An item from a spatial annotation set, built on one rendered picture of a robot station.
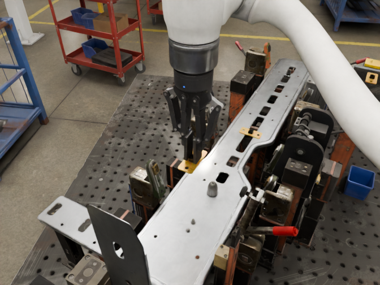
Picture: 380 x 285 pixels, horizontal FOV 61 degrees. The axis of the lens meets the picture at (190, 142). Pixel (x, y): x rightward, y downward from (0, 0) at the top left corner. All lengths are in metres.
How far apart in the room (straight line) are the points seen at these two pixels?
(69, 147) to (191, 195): 1.97
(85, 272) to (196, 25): 0.60
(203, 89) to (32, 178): 2.22
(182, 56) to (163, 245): 0.53
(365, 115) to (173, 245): 0.60
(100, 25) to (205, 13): 2.88
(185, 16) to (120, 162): 1.14
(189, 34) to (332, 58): 0.23
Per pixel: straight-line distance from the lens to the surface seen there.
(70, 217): 1.02
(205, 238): 0.92
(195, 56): 0.56
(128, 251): 0.62
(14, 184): 2.72
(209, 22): 0.54
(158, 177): 0.99
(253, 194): 0.76
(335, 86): 0.53
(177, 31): 0.55
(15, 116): 3.12
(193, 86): 0.59
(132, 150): 1.63
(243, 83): 1.51
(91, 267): 0.84
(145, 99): 2.00
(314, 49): 0.58
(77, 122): 3.13
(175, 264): 0.88
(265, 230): 0.82
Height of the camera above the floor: 1.77
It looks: 40 degrees down
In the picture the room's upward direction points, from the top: straight up
